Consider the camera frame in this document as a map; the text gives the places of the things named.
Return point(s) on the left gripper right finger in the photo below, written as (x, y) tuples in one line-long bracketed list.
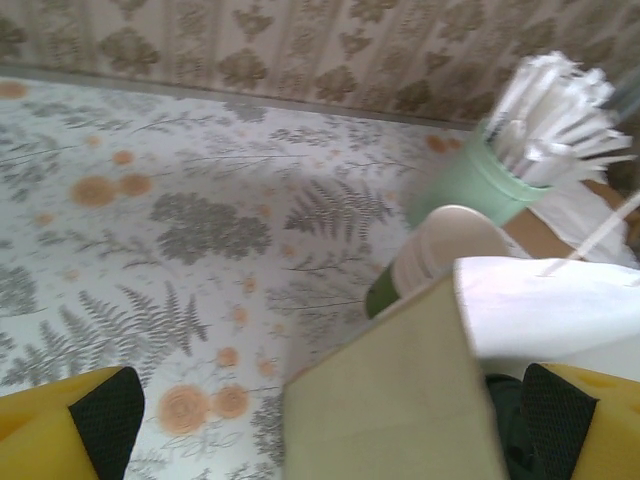
[(600, 435)]

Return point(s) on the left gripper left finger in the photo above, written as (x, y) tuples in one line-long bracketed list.
[(45, 430)]

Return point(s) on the landscape print paper bag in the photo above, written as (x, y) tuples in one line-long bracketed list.
[(390, 390)]

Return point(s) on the brown napkin tray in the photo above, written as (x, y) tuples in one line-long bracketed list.
[(537, 235)]

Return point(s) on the white paper napkins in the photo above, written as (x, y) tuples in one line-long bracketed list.
[(575, 215)]

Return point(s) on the stack of green paper cups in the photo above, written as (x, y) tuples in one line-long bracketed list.
[(435, 250)]

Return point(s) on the pale green straw holder cup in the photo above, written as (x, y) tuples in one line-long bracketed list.
[(460, 185)]

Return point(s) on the paper wrapped straws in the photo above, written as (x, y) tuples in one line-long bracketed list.
[(545, 120)]

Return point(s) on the aluminium back rail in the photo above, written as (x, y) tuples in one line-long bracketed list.
[(250, 102)]

